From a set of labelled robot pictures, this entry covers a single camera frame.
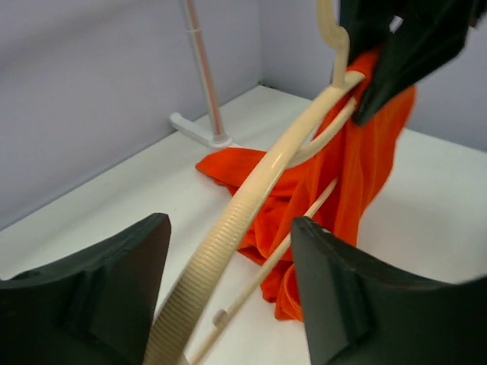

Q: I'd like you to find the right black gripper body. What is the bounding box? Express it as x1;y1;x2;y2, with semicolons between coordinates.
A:
338;0;487;65

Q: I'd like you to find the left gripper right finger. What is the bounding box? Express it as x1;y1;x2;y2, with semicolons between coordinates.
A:
291;217;486;364

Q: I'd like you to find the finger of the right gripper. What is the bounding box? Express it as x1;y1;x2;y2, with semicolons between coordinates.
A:
353;22;468;125

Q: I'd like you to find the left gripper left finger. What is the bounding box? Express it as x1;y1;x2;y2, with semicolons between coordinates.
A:
1;213;171;365

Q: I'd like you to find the wooden hanger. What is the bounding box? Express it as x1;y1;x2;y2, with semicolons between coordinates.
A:
144;1;364;364

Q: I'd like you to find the silver white clothes rack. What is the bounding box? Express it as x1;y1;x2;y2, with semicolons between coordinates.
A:
170;0;233;149

